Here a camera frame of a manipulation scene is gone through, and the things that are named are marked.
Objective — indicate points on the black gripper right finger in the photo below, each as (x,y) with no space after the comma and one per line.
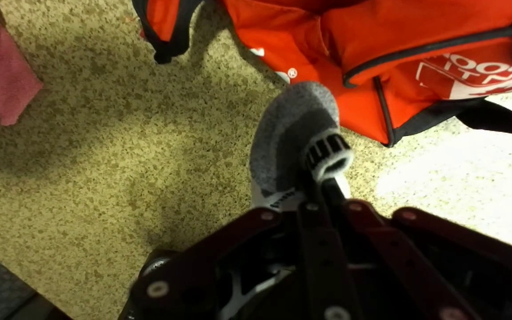
(435,268)

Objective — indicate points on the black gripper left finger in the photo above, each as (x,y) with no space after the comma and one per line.
(316,268)

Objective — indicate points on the white grey Puma sock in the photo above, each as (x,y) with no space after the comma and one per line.
(285,136)

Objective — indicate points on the red black duffel bag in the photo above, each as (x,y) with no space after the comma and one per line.
(387,54)

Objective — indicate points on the pink towel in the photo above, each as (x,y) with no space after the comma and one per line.
(1,77)

